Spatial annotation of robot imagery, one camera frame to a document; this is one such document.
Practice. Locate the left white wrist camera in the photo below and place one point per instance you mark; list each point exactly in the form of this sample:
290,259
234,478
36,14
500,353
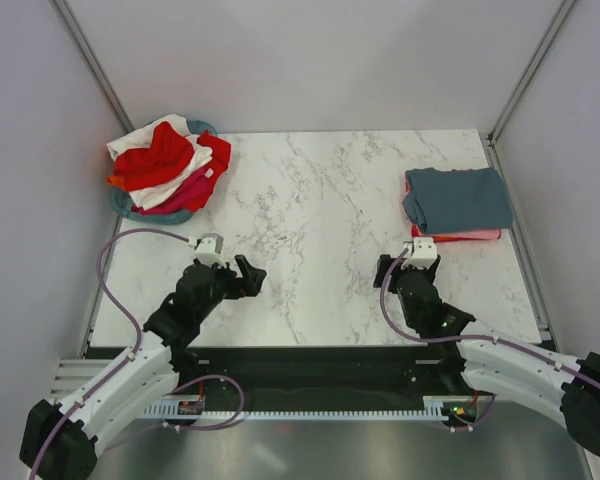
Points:
208,249

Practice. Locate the left aluminium frame post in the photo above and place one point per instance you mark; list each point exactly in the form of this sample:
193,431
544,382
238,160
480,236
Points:
71,24

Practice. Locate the aluminium frame post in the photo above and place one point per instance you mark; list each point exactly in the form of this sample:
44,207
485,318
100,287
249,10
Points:
545,44
71,24

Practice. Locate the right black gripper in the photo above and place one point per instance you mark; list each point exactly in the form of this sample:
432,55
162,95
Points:
382,265

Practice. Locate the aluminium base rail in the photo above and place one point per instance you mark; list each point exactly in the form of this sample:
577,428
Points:
73,374

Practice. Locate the white slotted cable duct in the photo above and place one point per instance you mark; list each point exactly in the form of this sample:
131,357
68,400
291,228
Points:
427,410

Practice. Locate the orange garment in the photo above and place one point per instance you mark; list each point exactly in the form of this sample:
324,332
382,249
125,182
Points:
116,182

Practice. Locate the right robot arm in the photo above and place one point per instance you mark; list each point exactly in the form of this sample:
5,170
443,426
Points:
563,388

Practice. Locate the folded red-orange t-shirt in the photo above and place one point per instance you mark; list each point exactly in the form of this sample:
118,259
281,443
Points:
416,232

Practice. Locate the teal laundry basket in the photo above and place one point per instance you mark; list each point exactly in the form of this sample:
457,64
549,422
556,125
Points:
121,201

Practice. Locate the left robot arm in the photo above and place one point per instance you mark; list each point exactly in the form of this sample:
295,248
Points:
64,440

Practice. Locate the folded grey-blue t-shirt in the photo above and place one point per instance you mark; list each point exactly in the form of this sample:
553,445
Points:
444,202

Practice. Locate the right aluminium frame post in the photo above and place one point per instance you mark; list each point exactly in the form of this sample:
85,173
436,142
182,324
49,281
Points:
545,44

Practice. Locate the folded pink t-shirt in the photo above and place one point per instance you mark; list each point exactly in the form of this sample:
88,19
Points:
478,235

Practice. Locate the red t-shirt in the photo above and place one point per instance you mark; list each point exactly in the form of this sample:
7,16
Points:
165,158

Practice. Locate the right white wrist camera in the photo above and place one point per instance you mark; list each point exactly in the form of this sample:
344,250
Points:
418,249

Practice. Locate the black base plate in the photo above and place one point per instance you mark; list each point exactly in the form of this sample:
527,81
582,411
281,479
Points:
320,376

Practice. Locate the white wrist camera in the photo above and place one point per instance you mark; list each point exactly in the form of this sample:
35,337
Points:
208,249
418,249

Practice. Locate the magenta t-shirt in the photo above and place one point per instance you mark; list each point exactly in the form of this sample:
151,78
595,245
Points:
199,184

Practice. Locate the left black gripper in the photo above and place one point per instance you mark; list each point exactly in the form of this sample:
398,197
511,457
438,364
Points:
249,285

